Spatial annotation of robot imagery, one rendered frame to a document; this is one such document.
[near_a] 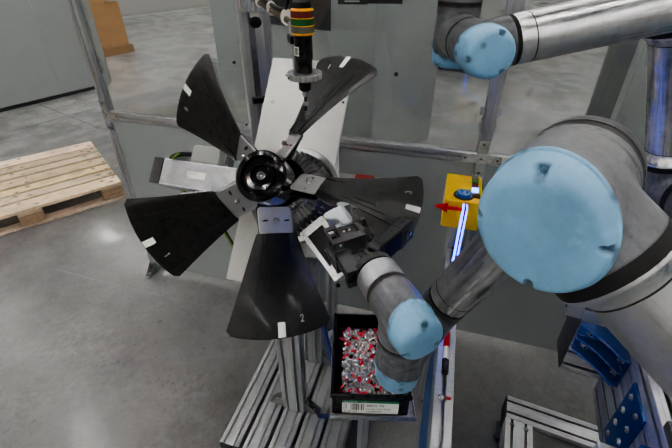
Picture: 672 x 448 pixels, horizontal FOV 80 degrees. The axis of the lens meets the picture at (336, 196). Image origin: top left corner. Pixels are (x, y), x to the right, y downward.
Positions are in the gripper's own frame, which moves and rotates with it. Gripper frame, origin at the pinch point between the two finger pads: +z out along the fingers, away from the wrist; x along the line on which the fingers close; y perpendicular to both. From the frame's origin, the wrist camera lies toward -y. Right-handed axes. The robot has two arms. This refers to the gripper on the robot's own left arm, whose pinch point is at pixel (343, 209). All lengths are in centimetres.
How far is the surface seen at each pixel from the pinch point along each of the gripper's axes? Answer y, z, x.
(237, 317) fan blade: 27.1, -3.0, 17.0
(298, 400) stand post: 18, 26, 103
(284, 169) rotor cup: 8.9, 11.0, -6.8
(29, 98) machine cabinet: 219, 526, 87
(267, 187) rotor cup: 13.4, 10.6, -3.8
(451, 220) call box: -33.9, 8.6, 21.1
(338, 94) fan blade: -7.4, 17.4, -18.3
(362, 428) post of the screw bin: 4, -8, 72
